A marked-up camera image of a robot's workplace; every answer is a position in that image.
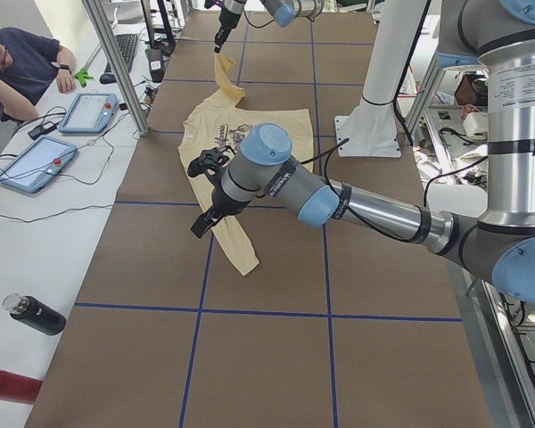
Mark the green plastic object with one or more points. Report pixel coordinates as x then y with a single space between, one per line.
82 76

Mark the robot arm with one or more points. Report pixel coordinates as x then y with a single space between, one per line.
283 12
499 245

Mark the blue teach pendant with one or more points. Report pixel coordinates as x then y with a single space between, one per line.
38 164
89 114

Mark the black keyboard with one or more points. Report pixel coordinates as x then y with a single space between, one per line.
127 44

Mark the aluminium frame post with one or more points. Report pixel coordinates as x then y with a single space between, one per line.
110 47

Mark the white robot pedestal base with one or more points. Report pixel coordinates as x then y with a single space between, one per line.
370 130

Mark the upper blue teach pendant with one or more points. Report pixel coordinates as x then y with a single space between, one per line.
89 114

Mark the red cylindrical bottle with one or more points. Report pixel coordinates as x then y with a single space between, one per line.
18 388

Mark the lower blue teach pendant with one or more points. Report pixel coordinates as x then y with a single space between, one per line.
38 164

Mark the black bottle with steel cap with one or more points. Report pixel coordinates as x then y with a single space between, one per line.
34 313

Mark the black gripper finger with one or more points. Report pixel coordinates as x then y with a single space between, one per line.
203 224
218 47

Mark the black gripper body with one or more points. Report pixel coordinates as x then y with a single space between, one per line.
226 20
224 203

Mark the person in navy shirt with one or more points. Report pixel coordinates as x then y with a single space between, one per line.
29 64

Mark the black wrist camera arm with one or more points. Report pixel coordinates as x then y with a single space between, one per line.
212 160

